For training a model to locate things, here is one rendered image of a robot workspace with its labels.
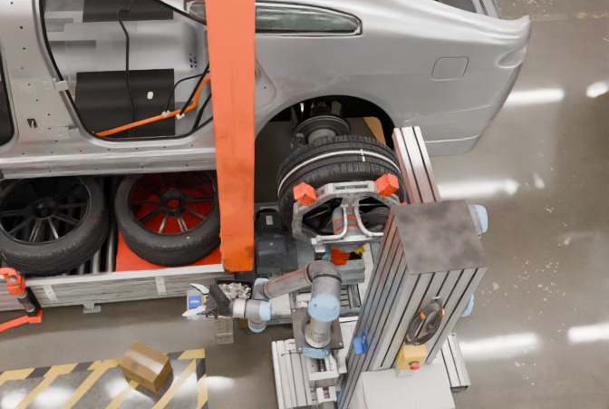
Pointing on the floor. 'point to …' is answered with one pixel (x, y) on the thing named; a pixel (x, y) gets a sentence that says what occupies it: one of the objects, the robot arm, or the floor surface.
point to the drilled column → (224, 330)
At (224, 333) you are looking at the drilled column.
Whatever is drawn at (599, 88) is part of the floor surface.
